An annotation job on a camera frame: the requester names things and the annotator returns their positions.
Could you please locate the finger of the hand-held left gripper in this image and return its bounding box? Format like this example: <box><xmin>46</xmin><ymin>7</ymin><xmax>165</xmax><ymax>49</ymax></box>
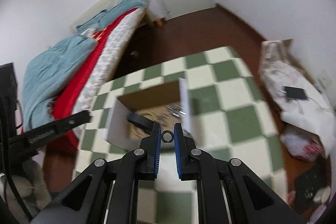
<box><xmin>9</xmin><ymin>110</ymin><xmax>93</xmax><ymax>153</ymax></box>

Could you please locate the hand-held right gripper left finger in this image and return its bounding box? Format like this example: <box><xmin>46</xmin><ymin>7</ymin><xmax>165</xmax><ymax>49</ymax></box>
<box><xmin>31</xmin><ymin>122</ymin><xmax>162</xmax><ymax>224</ymax></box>

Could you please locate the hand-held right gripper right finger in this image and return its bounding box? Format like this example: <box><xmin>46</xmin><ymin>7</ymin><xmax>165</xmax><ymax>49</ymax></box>
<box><xmin>174</xmin><ymin>123</ymin><xmax>305</xmax><ymax>224</ymax></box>

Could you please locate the black ring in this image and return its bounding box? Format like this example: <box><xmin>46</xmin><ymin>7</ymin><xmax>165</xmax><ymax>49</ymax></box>
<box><xmin>161</xmin><ymin>130</ymin><xmax>174</xmax><ymax>143</ymax></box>

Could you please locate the black smart band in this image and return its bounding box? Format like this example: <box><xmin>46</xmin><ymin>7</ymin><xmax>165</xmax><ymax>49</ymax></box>
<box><xmin>126</xmin><ymin>112</ymin><xmax>155</xmax><ymax>133</ymax></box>

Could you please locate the thick silver chain bracelet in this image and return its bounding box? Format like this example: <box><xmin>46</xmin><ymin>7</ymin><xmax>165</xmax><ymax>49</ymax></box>
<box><xmin>165</xmin><ymin>104</ymin><xmax>187</xmax><ymax>117</ymax></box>

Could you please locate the cardboard box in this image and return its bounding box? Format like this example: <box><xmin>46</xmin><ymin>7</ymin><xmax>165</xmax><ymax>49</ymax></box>
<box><xmin>103</xmin><ymin>78</ymin><xmax>195</xmax><ymax>153</ymax></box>

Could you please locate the bed with red cover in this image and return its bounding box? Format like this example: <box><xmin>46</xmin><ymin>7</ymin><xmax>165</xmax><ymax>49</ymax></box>
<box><xmin>44</xmin><ymin>7</ymin><xmax>138</xmax><ymax>152</ymax></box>

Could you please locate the blue duvet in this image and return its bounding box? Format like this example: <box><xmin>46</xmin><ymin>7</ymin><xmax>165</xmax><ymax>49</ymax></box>
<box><xmin>22</xmin><ymin>35</ymin><xmax>97</xmax><ymax>133</ymax></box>

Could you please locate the green checkered tablecloth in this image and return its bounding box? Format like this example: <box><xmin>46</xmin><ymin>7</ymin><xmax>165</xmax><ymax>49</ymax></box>
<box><xmin>72</xmin><ymin>46</ymin><xmax>287</xmax><ymax>224</ymax></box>

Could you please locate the grey checkered mattress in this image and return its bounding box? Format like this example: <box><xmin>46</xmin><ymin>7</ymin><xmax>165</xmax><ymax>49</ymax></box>
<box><xmin>78</xmin><ymin>7</ymin><xmax>147</xmax><ymax>110</ymax></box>

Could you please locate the blue pillow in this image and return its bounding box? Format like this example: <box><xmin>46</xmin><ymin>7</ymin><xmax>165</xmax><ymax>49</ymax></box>
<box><xmin>76</xmin><ymin>12</ymin><xmax>109</xmax><ymax>32</ymax></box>
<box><xmin>104</xmin><ymin>0</ymin><xmax>148</xmax><ymax>23</ymax></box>

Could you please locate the red printed plastic bag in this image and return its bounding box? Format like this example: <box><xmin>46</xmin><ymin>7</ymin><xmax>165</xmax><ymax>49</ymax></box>
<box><xmin>280</xmin><ymin>125</ymin><xmax>329</xmax><ymax>161</ymax></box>

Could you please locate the black smartphone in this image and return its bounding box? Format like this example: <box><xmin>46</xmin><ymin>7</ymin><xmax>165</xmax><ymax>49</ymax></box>
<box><xmin>283</xmin><ymin>86</ymin><xmax>307</xmax><ymax>101</ymax></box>

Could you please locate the white patterned tote bag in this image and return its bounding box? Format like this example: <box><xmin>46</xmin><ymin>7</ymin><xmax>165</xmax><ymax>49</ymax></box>
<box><xmin>259</xmin><ymin>40</ymin><xmax>295</xmax><ymax>79</ymax></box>

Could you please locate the black cable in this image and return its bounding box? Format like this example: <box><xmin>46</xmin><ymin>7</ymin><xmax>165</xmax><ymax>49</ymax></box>
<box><xmin>0</xmin><ymin>109</ymin><xmax>30</xmax><ymax>223</ymax></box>

